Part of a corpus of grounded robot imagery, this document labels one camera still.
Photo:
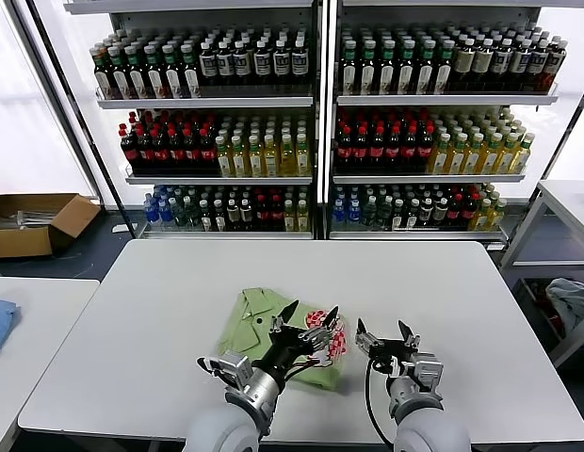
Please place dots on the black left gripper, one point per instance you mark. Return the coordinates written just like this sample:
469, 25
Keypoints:
282, 353

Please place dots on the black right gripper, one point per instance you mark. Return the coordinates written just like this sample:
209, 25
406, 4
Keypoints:
394, 353

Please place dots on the light green printed shirt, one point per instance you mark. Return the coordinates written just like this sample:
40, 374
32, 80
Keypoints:
245, 325

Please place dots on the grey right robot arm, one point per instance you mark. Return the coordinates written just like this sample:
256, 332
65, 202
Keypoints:
428, 424

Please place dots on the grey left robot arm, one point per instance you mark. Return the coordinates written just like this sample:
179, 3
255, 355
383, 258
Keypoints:
235, 424

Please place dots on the yellow tea bottle green label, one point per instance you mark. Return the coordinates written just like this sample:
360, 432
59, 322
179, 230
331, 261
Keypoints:
497, 215
302, 219
483, 216
521, 157
491, 159
289, 219
302, 162
271, 162
474, 160
287, 162
442, 160
239, 162
458, 160
223, 162
506, 159
255, 162

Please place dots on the cola bottle red label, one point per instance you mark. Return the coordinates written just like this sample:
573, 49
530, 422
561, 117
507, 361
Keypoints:
261, 214
393, 151
130, 153
454, 213
410, 151
345, 151
468, 213
377, 151
275, 214
176, 153
192, 153
425, 151
207, 153
146, 153
161, 153
361, 151

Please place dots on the blue water bottle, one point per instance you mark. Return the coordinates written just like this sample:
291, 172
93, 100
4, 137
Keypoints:
166, 212
354, 213
339, 213
152, 212

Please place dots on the dark bottle beige label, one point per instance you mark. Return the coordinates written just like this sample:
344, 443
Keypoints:
246, 215
483, 63
426, 209
464, 63
440, 209
233, 215

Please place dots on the dark bottle white green label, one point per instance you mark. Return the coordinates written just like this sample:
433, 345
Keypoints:
398, 217
220, 216
206, 216
412, 217

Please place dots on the clear green water bottle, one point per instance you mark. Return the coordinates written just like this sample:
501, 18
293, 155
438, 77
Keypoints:
384, 214
180, 213
193, 213
369, 214

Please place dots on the red cloth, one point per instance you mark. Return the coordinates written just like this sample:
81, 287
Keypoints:
551, 311

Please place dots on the grey side table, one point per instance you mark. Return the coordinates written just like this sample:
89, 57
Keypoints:
523, 235

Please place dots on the grey crumpled cloth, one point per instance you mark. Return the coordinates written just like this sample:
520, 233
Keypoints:
572, 296

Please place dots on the white floor scrap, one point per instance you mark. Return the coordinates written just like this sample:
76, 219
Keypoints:
121, 229

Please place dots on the grey metal shelf rack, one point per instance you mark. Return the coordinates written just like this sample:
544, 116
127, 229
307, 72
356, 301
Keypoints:
438, 100
202, 102

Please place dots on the dark bottle blue white label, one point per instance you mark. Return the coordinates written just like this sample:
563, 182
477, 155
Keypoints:
501, 63
538, 63
299, 63
520, 63
280, 63
224, 63
242, 63
262, 63
207, 63

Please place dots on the white side table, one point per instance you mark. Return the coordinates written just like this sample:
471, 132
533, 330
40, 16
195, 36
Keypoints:
37, 339

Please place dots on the brown cardboard box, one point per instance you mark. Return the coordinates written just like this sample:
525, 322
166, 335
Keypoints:
19, 242

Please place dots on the white packing pieces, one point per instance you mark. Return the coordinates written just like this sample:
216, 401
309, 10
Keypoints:
23, 219

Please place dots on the blue folded cloth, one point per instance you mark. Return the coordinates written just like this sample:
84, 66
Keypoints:
0, 325

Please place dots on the reddish bottle grey label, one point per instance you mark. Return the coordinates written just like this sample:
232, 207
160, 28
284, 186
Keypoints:
554, 66

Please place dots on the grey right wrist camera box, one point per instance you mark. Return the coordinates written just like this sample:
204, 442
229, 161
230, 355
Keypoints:
426, 371

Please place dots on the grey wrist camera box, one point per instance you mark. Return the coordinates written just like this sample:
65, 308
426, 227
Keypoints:
426, 371
235, 367

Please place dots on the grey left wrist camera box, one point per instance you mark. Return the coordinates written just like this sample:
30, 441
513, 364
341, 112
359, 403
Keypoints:
235, 367

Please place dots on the black window post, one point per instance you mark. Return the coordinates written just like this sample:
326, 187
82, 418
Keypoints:
75, 127

